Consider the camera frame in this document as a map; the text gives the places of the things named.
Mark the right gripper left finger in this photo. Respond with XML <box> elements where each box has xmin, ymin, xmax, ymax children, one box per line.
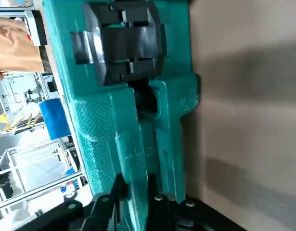
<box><xmin>16</xmin><ymin>173</ymin><xmax>129</xmax><ymax>231</ymax></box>

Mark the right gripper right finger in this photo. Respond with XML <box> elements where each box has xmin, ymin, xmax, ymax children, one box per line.
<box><xmin>145</xmin><ymin>173</ymin><xmax>248</xmax><ymax>231</ymax></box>

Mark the green plastic toolbox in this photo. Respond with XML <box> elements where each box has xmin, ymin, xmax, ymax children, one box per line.
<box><xmin>41</xmin><ymin>0</ymin><xmax>202</xmax><ymax>231</ymax></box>

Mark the white box with blue pad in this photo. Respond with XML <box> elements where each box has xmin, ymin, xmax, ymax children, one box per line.
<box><xmin>39</xmin><ymin>97</ymin><xmax>72</xmax><ymax>141</ymax></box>

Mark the brown jacket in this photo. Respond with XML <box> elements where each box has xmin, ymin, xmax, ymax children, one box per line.
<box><xmin>0</xmin><ymin>17</ymin><xmax>45</xmax><ymax>73</ymax></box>

